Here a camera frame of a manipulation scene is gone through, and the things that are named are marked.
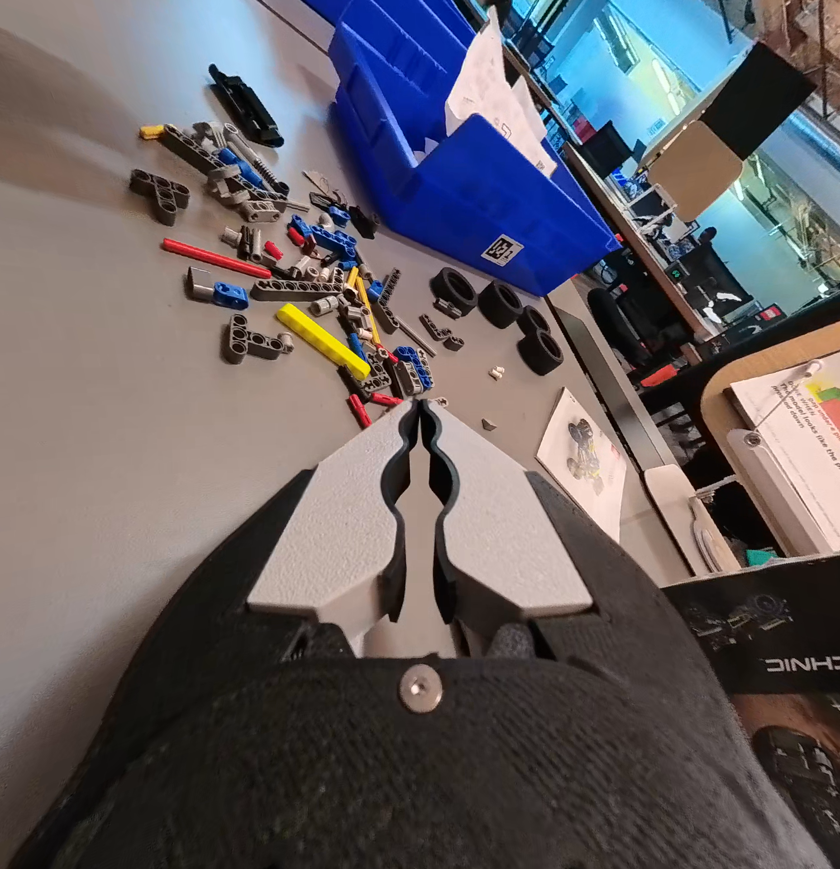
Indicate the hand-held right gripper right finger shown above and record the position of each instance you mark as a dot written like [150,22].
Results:
[508,543]

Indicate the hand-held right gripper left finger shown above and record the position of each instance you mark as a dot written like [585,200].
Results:
[338,536]

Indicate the pile of lego pieces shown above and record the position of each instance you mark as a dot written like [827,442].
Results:
[311,288]

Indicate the black lego tyre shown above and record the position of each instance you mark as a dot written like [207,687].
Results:
[539,353]
[532,319]
[498,305]
[454,288]

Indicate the yellow lego beam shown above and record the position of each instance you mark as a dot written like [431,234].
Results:
[321,339]

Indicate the lego set box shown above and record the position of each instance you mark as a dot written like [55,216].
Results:
[766,611]

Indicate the red lego axle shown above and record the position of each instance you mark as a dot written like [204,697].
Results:
[216,258]

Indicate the black lego panel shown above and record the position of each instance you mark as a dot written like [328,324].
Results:
[247,105]

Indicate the small instruction leaflet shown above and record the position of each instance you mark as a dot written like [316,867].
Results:
[583,461]

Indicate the white flat stand base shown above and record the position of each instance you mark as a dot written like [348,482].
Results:
[671,502]

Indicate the black office chair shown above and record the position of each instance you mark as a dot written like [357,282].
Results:
[617,319]

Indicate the small green plastic piece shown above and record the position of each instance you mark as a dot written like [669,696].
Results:
[765,557]

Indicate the white poster stand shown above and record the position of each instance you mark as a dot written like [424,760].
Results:
[780,495]

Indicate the task instruction poster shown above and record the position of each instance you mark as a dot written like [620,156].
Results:
[807,434]

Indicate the tagged blue storage bin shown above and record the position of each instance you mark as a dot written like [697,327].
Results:
[474,203]

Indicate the clear plastic scrap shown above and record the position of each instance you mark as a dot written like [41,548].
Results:
[318,182]

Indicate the long office desk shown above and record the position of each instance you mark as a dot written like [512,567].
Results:
[596,170]

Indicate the hanging tan board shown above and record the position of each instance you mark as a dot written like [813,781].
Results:
[698,163]

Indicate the white paper sheets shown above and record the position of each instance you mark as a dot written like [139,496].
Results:
[488,88]

